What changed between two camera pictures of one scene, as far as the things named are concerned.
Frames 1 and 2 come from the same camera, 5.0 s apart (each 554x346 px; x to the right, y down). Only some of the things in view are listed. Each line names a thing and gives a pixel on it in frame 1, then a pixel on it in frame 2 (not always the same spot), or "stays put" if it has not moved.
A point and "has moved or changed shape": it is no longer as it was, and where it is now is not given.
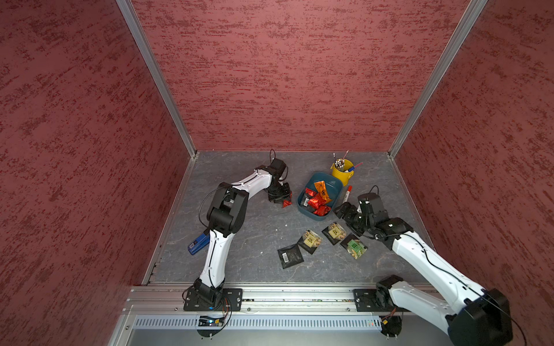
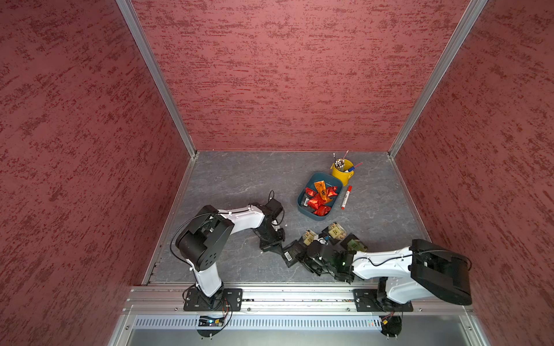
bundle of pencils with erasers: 340,164 stays put
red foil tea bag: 286,203 to 332,191
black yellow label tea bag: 335,233 stays put
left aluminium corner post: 158,73 stays put
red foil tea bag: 317,202 stays put
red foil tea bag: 322,210 stays put
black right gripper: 351,209 to 304,261
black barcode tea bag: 290,255 has moved or changed shape
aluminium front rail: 166,300 stays put
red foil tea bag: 309,192 stays put
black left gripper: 285,195 to 276,246
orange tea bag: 322,189 stays put
